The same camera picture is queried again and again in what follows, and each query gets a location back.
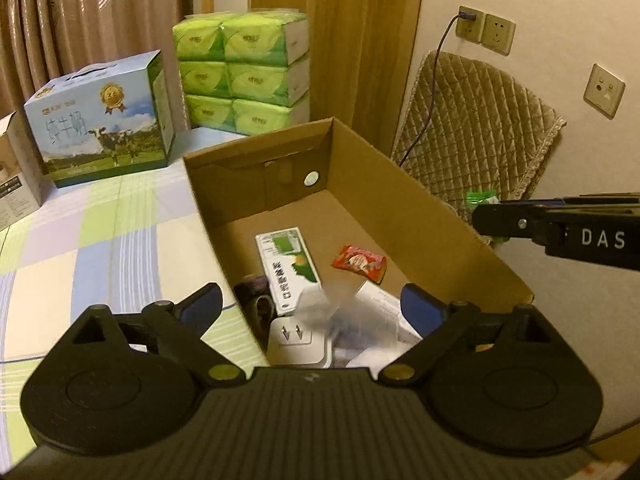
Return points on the beige round port socket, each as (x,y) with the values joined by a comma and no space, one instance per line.
(604,91)

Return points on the brown cardboard box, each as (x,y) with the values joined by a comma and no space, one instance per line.
(380,195)

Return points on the blue milk gift carton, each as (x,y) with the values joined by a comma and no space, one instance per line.
(100,130)

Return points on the beige wall socket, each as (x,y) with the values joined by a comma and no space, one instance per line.
(498,35)
(471,27)

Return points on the clear plastic case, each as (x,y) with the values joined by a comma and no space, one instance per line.
(325,312)

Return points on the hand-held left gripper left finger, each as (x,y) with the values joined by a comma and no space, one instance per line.
(202,306)

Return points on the dark brown glossy object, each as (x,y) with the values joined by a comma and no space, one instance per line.
(250,300)

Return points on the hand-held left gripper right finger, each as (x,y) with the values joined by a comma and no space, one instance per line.
(422,310)

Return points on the green snack packet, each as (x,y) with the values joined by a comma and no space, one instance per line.
(480,196)

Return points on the green and white box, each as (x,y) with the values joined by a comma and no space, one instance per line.
(290,270)

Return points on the quilted beige chair cover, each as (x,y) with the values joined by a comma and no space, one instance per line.
(480,125)

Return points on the red snack packet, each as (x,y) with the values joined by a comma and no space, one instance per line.
(360,261)

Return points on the wooden door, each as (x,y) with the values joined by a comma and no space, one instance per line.
(350,35)

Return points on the white pet photo box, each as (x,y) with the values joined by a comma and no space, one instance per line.
(20,185)

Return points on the stack of green tissue packs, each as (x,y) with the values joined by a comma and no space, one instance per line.
(245,70)

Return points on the white power adapter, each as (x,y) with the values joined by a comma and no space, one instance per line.
(297,345)

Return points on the brown shiny curtain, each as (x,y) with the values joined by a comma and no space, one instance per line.
(90,10)

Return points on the long white box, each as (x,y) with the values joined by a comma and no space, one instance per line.
(385,310)

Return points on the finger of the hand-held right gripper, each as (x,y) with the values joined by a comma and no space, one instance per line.
(590,201)
(505,222)

